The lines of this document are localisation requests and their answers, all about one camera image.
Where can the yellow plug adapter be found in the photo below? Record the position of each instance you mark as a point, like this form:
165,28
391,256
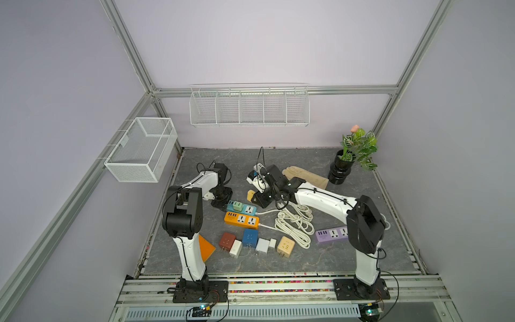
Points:
250,195

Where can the blue cube socket adapter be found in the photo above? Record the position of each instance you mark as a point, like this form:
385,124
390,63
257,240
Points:
250,238

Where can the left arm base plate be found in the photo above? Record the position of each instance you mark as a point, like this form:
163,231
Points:
211,291

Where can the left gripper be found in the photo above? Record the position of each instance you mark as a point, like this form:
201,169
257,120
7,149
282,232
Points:
221,204

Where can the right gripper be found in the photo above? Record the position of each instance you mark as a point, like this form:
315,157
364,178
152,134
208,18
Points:
258,200

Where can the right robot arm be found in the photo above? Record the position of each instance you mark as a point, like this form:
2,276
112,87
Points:
365,225

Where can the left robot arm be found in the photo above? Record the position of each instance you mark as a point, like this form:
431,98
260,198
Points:
182,215

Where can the orange power strip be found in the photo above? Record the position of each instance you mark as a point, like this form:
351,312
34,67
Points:
242,220

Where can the beige work glove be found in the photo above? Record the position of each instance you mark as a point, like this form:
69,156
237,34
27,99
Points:
315,180

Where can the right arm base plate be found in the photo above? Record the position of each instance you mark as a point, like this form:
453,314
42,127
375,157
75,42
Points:
355,290

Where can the artificial plant in black pot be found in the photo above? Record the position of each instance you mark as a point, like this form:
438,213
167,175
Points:
357,148

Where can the beige cube socket adapter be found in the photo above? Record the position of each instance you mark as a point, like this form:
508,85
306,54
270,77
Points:
285,247

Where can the teal power strip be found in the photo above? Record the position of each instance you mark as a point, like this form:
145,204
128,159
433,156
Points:
241,208

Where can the white mesh wall basket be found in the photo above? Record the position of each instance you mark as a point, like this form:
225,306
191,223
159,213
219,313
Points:
142,152

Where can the white usb charger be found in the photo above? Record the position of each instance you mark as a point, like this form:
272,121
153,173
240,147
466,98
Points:
236,248
262,246

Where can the white grey power strip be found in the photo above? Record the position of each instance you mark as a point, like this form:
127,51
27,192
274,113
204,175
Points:
259,168

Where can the white wire wall shelf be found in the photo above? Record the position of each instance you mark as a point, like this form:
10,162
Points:
263,104

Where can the purple power strip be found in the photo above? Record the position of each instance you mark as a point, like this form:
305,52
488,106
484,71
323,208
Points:
325,236

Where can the red cube socket adapter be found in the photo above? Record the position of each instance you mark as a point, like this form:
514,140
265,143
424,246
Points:
227,240

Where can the orange sponge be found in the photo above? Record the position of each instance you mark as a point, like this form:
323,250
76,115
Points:
207,249

